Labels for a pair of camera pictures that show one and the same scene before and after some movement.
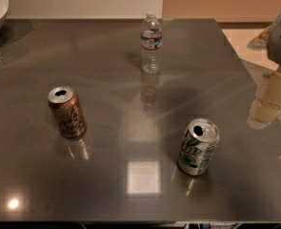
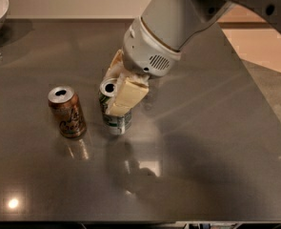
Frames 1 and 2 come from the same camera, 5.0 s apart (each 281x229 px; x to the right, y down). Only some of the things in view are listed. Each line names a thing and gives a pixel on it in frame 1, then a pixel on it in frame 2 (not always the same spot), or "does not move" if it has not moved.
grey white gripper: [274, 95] to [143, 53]
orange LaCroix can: [67, 108] does not move
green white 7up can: [198, 142] to [114, 125]
